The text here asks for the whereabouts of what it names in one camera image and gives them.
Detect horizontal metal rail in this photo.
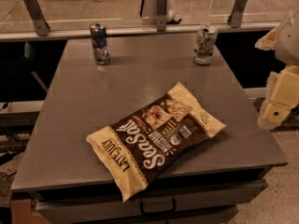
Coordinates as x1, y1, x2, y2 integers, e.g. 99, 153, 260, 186
0, 21, 279, 42

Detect brown sea salt chip bag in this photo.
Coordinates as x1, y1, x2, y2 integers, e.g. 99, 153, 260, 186
86, 83, 225, 201

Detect left metal rail bracket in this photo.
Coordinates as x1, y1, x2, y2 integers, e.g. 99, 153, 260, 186
23, 0, 50, 36

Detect blue soda can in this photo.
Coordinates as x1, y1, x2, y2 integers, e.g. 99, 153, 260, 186
90, 22, 110, 65

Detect metal rail bracket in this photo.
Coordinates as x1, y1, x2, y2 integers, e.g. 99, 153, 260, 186
156, 0, 167, 32
23, 0, 50, 36
227, 0, 248, 28

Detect grey drawer with handle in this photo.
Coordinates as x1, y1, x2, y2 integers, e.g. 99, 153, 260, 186
36, 179, 267, 224

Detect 7up soda can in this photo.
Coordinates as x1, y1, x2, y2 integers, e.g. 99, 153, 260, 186
193, 24, 218, 65

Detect middle metal rail bracket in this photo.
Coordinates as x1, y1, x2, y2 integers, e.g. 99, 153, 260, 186
156, 0, 167, 32

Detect right metal rail bracket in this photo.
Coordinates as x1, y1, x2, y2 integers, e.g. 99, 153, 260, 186
227, 0, 248, 28

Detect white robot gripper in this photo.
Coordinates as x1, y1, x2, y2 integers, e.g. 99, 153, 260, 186
254, 6, 299, 130

